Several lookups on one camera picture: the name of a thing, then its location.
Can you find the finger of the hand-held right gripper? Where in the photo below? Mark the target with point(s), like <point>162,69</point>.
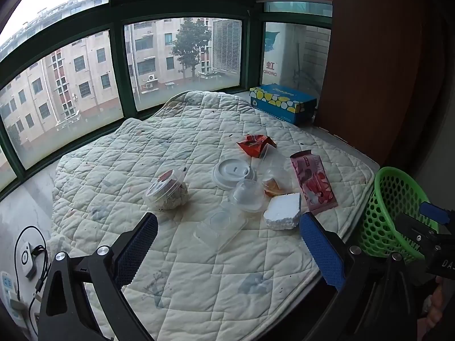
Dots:
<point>414,225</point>
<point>432,213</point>

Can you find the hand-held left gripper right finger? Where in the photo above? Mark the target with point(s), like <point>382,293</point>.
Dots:
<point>321,252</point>

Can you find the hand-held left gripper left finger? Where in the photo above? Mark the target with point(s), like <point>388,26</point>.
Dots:
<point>137,248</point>

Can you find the green perforated plastic basket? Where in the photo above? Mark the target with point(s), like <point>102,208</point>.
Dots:
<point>385,199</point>

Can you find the white foam block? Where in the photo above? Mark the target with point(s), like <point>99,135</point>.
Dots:
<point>282,213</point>

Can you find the pink snack wrapper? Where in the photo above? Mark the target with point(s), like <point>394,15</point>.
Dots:
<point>314,183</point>

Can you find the clear plastic tray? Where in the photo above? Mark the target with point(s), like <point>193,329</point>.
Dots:
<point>220,229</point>

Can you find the person's right hand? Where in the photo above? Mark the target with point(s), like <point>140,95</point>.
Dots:
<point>435,303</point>

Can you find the round container with printed lid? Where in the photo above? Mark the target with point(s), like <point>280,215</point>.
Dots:
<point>165,190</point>

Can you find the white quilted mat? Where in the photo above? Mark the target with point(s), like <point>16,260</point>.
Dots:
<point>199,291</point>

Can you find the clear dome lid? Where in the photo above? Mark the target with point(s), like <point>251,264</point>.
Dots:
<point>247,196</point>

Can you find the clear plastic cup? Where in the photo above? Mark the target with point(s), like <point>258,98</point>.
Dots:
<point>272,158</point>

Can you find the white charger device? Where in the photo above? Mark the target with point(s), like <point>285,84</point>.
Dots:
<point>27,259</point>

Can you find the white round cup lid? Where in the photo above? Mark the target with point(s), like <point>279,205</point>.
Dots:
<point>231,172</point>

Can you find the red snack wrapper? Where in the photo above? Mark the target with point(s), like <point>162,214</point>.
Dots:
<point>254,145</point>

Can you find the white power strip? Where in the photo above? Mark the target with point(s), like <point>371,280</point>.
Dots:
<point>9,291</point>

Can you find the blue patterned tissue box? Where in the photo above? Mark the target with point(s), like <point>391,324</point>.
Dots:
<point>280,101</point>

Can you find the brown wooden cabinet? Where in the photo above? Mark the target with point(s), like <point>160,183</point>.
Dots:
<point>384,60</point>

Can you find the white printed carton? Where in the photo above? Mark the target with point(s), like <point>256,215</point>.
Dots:
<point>282,57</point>

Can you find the green window frame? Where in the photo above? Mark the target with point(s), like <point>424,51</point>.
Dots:
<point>119,64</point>

